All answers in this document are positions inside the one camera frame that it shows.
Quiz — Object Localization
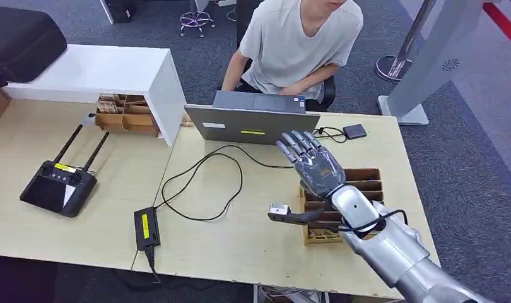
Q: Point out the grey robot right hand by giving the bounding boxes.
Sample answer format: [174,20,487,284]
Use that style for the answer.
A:
[275,130,347,199]

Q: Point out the person's left hand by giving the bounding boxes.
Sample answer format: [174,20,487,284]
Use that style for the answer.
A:
[277,83,307,97]

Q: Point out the wooden card box with dividers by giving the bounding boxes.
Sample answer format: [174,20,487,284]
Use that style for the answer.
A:
[298,168,385,246]

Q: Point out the person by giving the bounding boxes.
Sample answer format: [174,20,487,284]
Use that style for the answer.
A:
[220,0,364,104]

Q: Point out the small black external drive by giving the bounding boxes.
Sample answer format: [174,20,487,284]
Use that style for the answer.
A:
[343,123,368,141]

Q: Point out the grey laptop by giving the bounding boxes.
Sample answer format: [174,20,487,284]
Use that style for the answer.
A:
[184,90,321,146]

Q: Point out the chrome stool base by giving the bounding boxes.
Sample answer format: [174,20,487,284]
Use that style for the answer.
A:
[179,0,216,39]

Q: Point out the grey kiosk stand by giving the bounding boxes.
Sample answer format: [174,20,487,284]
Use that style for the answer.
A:
[377,0,486,126]

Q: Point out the wooden storage box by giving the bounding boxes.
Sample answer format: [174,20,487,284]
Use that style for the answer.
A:
[94,93,160,137]

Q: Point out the black power adapter yellow label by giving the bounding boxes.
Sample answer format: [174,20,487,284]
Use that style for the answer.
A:
[133,206,162,252]

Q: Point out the cards in storage box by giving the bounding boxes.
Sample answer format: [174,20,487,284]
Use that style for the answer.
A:
[97,94,120,114]

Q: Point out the black cabinet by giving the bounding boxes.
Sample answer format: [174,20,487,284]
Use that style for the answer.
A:
[98,0,137,25]

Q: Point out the white desk shelf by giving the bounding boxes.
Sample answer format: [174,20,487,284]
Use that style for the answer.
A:
[3,44,187,147]

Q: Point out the red barrier belt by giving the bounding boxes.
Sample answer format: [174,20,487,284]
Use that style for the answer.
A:
[482,2,511,47]

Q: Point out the black remote controller with antennas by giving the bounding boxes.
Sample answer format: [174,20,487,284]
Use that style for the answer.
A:
[19,124,110,218]

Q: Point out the black carrying case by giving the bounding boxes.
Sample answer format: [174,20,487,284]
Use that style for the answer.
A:
[0,5,68,86]

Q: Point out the black drive cable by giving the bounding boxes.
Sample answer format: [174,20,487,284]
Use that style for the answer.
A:
[313,127,348,145]

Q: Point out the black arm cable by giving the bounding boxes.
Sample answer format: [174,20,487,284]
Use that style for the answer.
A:
[337,209,409,234]

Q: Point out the black laptop power cable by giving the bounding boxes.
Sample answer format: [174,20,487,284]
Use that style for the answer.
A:
[160,145,294,222]

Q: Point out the chrome stanchion post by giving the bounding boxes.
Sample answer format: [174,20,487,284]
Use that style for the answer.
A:
[375,0,436,82]

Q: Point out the black mains cable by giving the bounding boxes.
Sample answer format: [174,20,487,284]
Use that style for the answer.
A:
[144,246,162,283]

